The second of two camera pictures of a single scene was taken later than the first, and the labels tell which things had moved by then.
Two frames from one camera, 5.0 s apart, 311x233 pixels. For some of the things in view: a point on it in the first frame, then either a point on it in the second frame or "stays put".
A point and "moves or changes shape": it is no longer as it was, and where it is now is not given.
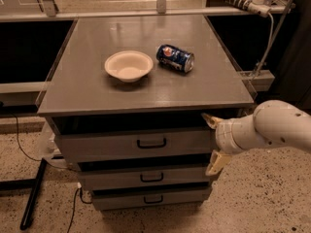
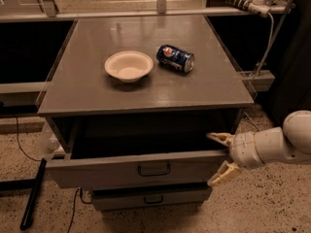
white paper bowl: [129, 66] stays put
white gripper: [224, 136] → [243, 150]
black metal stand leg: [26, 184] stays put
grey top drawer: [140, 141] moves or changes shape
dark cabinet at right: [291, 51] stays put
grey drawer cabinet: [125, 102] stays put
